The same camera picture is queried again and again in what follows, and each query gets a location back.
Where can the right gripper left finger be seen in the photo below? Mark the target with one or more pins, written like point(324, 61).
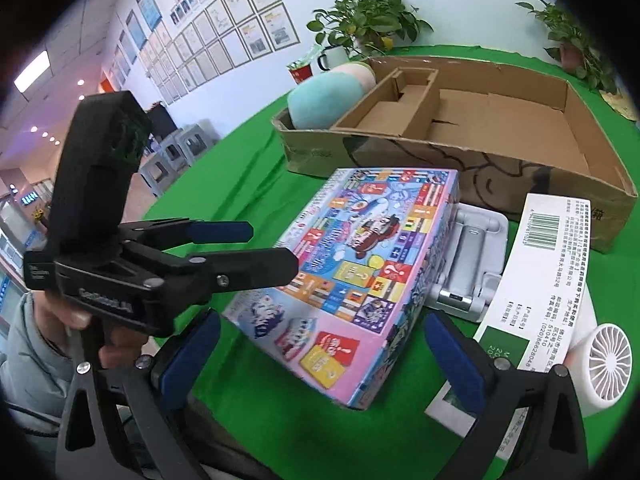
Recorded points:
point(92, 441)

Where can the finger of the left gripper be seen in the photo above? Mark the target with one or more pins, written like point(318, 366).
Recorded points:
point(164, 234)
point(212, 273)

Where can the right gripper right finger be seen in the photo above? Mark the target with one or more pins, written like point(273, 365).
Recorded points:
point(552, 444)

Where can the white handheld fan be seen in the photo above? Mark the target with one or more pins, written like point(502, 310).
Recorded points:
point(599, 360)

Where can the white green carton box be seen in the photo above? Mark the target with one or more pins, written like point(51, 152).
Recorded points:
point(531, 320)

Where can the colourful board game box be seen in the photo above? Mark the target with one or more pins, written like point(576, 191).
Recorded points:
point(369, 245)

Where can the white folding phone stand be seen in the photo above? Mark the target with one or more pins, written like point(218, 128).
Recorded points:
point(471, 270)

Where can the pastel plush toy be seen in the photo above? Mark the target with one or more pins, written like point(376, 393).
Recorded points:
point(320, 101)

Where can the cardboard divider insert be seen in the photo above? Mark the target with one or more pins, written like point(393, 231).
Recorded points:
point(401, 106)

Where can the person's left hand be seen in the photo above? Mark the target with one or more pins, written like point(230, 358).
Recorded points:
point(56, 318)

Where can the grey plastic stool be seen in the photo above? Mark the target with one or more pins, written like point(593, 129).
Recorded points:
point(159, 172)
point(194, 143)

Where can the black monitor on floor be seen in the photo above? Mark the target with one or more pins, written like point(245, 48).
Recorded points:
point(162, 123)

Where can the green tablecloth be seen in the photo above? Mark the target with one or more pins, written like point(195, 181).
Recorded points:
point(292, 428)

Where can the red paper cup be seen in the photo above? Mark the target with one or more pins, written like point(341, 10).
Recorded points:
point(300, 71)

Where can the white enamel mug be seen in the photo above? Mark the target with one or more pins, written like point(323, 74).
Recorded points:
point(331, 57)

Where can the left potted green plant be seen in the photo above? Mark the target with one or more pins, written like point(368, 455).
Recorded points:
point(367, 27)

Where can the potted green plant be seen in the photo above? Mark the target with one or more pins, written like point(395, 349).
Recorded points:
point(367, 27)
point(574, 47)

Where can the large shallow cardboard box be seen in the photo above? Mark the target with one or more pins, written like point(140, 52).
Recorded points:
point(508, 131)

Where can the right potted green plant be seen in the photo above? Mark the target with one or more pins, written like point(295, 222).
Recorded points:
point(574, 47)

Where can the framed certificates wall group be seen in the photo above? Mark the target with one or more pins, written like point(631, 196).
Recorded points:
point(180, 45)

